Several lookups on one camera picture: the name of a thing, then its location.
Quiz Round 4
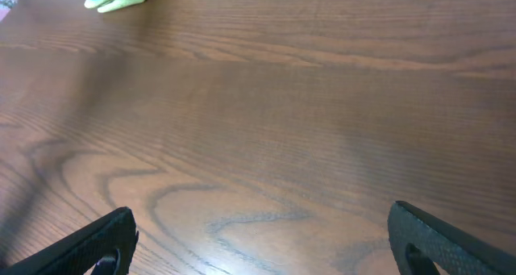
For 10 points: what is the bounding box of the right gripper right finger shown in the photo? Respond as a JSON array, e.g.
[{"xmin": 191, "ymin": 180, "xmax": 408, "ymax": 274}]
[{"xmin": 388, "ymin": 201, "xmax": 515, "ymax": 275}]

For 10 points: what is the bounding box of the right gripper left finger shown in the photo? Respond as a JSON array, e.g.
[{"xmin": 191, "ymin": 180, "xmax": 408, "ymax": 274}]
[{"xmin": 1, "ymin": 206, "xmax": 139, "ymax": 275}]

